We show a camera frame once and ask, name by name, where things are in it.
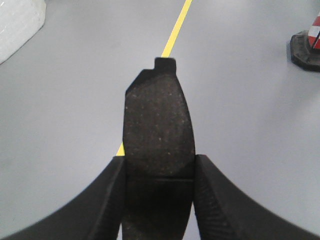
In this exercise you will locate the white plastic wrapped block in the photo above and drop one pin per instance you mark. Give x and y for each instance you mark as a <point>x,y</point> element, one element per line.
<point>20,20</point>

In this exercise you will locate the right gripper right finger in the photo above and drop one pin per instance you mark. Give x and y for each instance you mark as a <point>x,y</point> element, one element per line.
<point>224,212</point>

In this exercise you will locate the brake pad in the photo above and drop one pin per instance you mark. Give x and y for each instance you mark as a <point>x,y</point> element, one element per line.
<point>159,151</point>

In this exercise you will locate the red white traffic cone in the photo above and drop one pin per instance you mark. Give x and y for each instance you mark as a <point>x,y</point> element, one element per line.
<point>305,47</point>

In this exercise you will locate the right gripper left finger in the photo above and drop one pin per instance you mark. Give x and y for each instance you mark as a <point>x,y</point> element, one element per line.
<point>95,214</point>

